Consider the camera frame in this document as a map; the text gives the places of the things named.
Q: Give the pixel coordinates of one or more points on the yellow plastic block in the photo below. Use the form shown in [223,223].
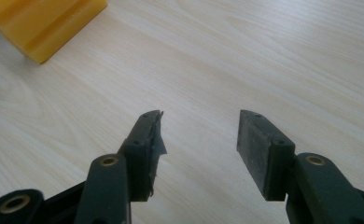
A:
[43,25]

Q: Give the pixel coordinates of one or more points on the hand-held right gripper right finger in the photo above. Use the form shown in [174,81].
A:
[264,158]

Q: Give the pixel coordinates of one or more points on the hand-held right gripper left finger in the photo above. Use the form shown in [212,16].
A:
[138,155]

